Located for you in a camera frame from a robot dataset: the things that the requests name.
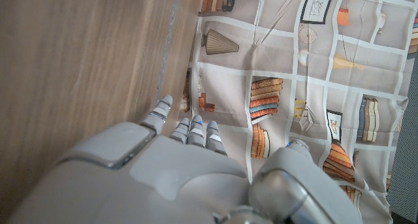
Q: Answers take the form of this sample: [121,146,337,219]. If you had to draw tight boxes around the printed bookshelf backdrop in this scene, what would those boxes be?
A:
[176,0,418,224]

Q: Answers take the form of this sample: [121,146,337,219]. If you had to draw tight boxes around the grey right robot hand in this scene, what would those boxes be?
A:
[6,94,363,224]

